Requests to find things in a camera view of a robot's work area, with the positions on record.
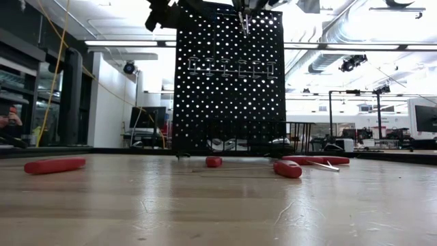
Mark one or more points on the grey and black screwdriver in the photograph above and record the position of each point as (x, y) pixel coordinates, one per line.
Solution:
(246, 27)

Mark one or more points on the ceiling light strip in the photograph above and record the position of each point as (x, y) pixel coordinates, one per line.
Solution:
(358, 46)
(119, 43)

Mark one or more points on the black perforated pegboard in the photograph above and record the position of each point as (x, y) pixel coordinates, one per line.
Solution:
(232, 102)

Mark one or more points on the black computer monitor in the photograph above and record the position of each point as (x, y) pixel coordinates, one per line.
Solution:
(147, 118)
(426, 119)

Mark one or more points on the black ceiling spotlight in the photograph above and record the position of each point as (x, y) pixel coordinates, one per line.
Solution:
(351, 63)

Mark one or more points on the black pipe stand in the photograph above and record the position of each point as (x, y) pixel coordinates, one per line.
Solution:
(330, 112)

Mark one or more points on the dark glass cabinet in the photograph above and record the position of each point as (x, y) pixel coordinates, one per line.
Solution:
(20, 85)

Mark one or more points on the white box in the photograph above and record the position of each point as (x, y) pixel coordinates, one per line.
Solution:
(345, 145)

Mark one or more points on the person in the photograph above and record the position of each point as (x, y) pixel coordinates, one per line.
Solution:
(13, 119)

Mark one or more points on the cluttered workbench equipment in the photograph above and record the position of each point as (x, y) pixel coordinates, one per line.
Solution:
(382, 140)

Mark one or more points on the black dome camera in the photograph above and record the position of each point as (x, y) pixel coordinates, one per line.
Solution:
(129, 68)

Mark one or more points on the silver ventilation duct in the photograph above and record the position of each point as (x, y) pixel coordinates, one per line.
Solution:
(321, 63)

